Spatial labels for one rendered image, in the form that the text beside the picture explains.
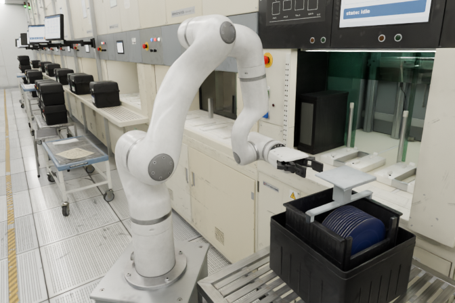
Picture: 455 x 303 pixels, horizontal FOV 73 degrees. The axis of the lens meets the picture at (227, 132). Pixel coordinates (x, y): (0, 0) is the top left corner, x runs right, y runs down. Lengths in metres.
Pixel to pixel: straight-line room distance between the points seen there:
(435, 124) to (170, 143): 0.71
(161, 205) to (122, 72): 3.34
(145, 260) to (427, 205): 0.82
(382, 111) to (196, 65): 1.51
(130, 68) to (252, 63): 3.26
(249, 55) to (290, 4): 0.42
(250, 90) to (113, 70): 3.21
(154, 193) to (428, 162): 0.77
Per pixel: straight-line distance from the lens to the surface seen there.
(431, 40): 1.04
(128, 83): 4.17
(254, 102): 1.03
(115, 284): 1.04
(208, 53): 0.84
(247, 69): 1.00
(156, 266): 0.99
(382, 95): 2.14
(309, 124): 1.61
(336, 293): 0.83
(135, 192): 0.92
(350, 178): 0.86
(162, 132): 0.81
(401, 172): 1.47
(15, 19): 14.31
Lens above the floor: 1.42
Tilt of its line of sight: 16 degrees down
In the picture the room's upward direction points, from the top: 1 degrees counter-clockwise
